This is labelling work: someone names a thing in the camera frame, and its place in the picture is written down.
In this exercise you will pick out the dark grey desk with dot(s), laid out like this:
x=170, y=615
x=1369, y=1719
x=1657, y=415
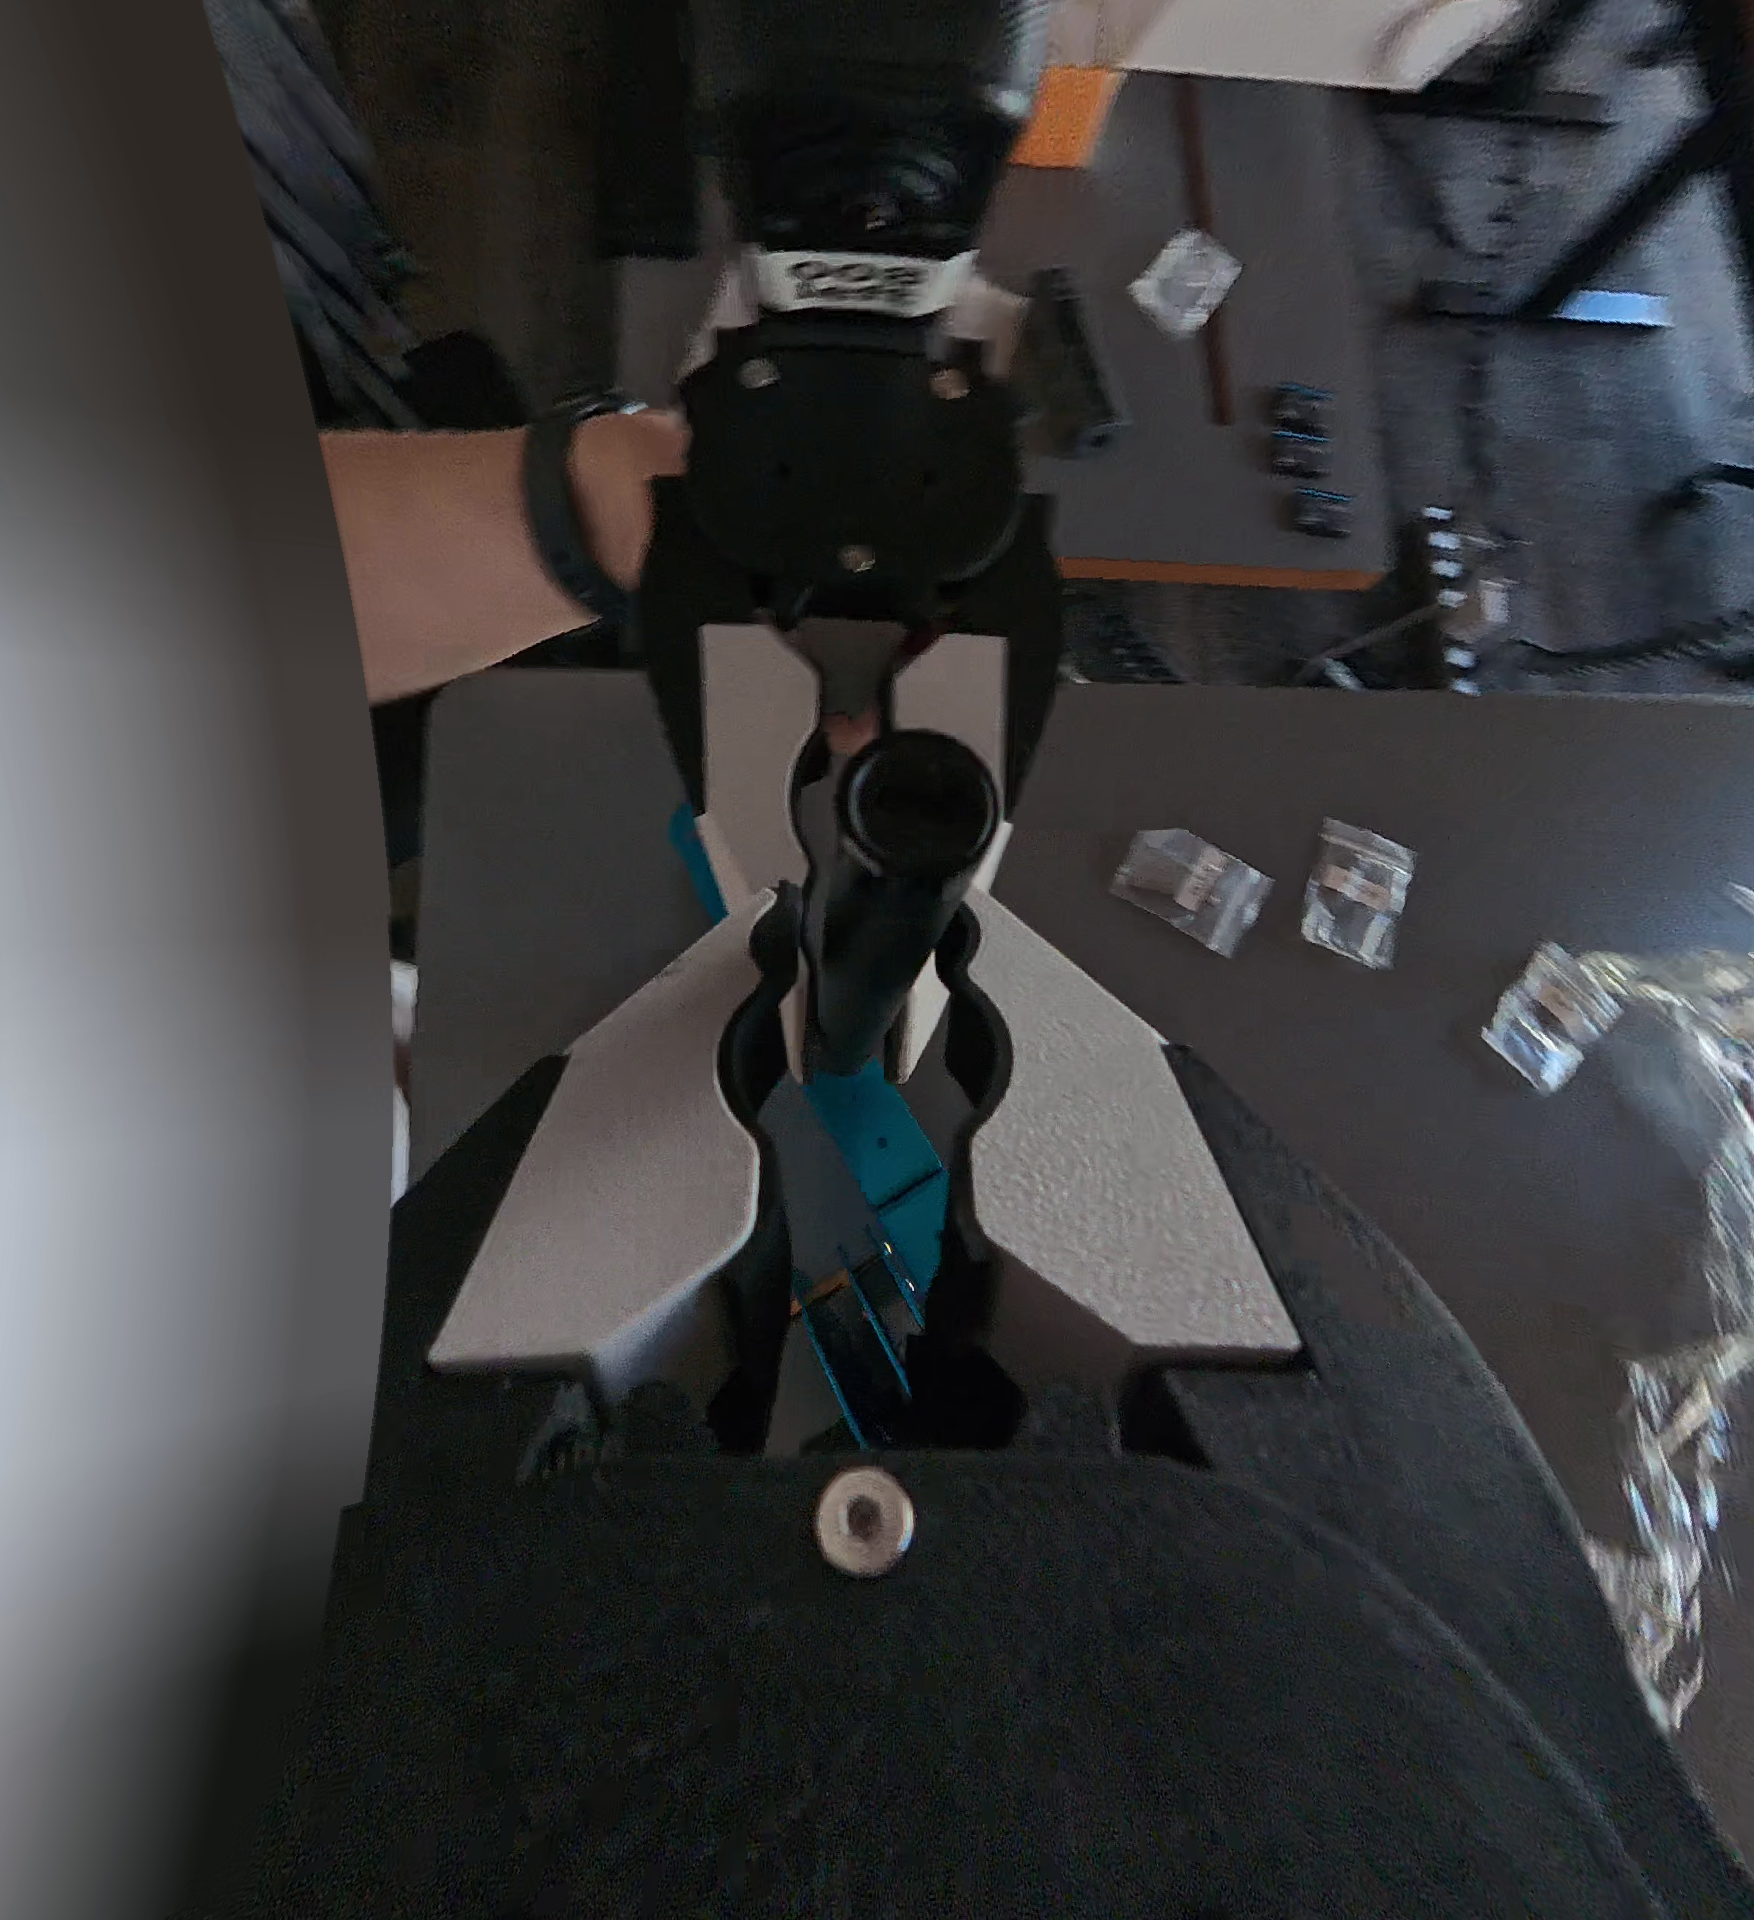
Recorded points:
x=1264, y=1170

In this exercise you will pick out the person's left hand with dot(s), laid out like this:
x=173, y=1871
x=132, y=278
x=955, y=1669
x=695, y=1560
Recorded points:
x=645, y=449

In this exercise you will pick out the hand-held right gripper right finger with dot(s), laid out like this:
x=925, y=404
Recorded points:
x=1115, y=1185

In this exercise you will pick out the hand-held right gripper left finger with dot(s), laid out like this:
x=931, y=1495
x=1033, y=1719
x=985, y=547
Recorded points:
x=607, y=1205

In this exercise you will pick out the white and orange box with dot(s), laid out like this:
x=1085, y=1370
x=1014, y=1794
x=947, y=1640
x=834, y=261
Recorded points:
x=1061, y=113

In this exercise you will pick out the grey table with orange edge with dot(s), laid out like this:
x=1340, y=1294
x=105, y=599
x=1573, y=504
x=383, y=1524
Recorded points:
x=1173, y=482

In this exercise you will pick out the black wristband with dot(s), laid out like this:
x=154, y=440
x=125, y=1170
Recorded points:
x=563, y=508

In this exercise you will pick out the black rectangular device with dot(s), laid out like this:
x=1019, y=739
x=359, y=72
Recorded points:
x=1078, y=361

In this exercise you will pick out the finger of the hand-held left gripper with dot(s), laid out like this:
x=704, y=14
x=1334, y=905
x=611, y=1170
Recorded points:
x=960, y=689
x=750, y=739

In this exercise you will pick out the person's left forearm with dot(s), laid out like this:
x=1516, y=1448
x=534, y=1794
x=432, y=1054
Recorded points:
x=443, y=554

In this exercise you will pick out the crumpled clear plastic wrap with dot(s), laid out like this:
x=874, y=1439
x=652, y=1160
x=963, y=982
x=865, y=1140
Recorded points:
x=1738, y=1140

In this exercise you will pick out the small clear plastic bag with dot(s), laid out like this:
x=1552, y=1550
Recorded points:
x=1358, y=888
x=1195, y=897
x=1188, y=287
x=1552, y=1016

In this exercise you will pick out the striped dark cloth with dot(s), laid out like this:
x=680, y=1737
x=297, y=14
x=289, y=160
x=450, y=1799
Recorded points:
x=336, y=196

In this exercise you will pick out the power strip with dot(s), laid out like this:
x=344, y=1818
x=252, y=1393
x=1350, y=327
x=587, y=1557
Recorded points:
x=1456, y=592

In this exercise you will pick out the black screwdriver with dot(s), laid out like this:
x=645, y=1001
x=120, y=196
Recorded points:
x=877, y=914

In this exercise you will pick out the blue hobby robot arm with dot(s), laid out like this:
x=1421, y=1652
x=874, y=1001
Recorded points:
x=895, y=1154

